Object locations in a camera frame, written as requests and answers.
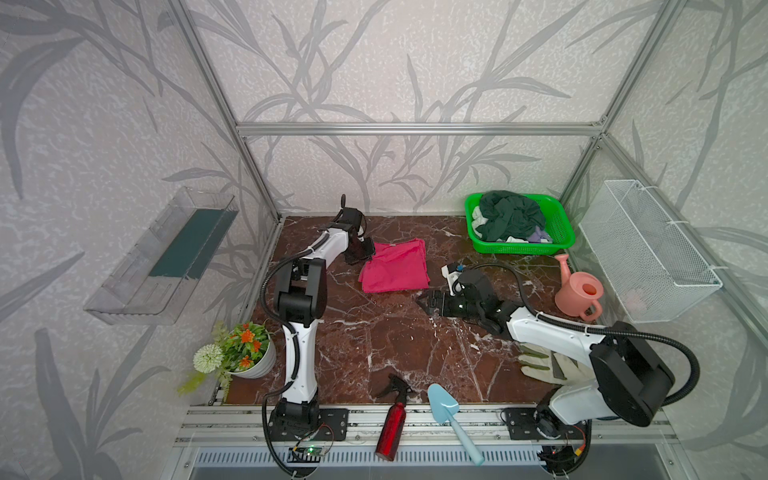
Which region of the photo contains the magenta t-shirt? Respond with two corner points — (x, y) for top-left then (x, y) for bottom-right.
(359, 239), (430, 294)

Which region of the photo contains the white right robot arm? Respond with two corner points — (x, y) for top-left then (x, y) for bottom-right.
(416, 265), (675, 431)

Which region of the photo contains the white garment in basket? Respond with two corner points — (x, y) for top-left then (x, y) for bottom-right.
(471, 206), (488, 240)

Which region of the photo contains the lavender garment in basket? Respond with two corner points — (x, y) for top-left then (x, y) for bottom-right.
(527, 226), (553, 244)

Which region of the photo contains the dark green t-shirt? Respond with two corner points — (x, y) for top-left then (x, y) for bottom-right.
(478, 190), (546, 242)

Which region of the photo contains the light blue garden trowel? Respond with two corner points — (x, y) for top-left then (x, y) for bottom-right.
(427, 383), (485, 466)

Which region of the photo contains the pink watering can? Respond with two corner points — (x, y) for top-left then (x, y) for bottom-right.
(555, 254), (604, 324)

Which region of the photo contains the white green gardening glove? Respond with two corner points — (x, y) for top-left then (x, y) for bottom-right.
(517, 343), (594, 385)

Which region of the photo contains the green plastic laundry basket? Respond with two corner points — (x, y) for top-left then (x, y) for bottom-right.
(464, 193), (576, 256)

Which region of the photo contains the red spray bottle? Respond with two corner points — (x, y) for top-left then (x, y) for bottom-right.
(375, 374), (413, 462)

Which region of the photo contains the white flower pot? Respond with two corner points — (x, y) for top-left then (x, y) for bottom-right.
(232, 343), (277, 379)

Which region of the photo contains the artificial flower bouquet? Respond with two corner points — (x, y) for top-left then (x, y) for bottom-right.
(177, 322), (273, 396)

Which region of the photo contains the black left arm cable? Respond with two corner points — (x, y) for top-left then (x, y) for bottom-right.
(259, 193), (361, 478)

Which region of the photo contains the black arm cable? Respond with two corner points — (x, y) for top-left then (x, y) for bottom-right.
(259, 193), (361, 478)
(464, 262), (701, 408)

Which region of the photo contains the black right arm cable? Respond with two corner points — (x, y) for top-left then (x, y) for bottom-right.
(464, 262), (701, 408)

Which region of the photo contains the white wire mesh basket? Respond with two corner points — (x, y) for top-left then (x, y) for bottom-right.
(579, 179), (723, 324)

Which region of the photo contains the clear plastic wall shelf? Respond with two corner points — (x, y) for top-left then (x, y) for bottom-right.
(84, 187), (239, 326)

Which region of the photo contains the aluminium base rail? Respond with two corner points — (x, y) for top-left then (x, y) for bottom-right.
(174, 404), (680, 469)

